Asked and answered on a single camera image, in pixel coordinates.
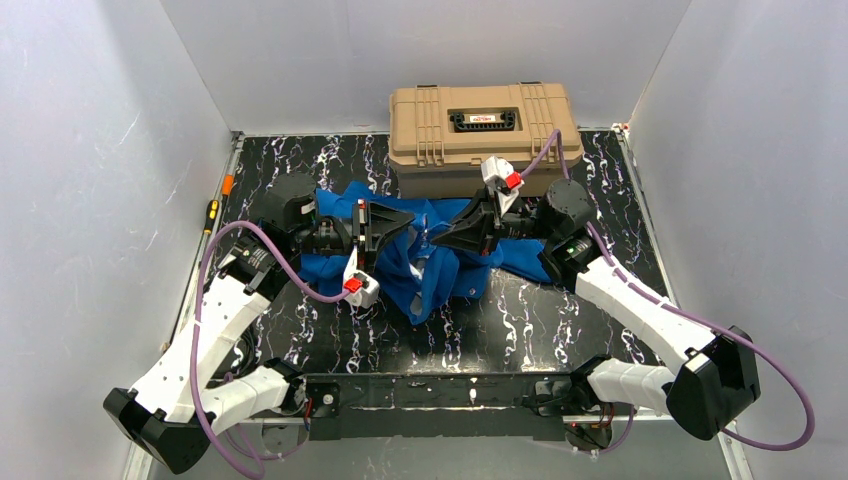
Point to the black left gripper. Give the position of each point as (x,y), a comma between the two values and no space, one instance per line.
(361,226)

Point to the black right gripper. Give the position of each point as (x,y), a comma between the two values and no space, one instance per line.
(493,220)

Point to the blue zip jacket white lining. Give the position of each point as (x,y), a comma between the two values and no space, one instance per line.
(420,277)

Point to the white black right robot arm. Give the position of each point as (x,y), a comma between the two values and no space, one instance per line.
(706,378)

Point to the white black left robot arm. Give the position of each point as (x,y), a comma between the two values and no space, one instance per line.
(172,412)

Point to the tan plastic toolbox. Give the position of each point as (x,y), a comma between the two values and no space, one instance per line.
(440,136)

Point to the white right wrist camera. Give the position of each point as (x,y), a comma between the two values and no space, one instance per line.
(502,183)

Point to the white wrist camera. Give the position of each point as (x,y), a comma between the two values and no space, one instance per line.
(361,288)
(502,183)

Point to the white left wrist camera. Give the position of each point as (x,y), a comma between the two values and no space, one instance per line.
(361,288)

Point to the orange handled screwdriver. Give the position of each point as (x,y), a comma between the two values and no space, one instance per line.
(227,185)

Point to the yellow black handled screwdriver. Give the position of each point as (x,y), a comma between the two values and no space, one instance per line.
(210,216)

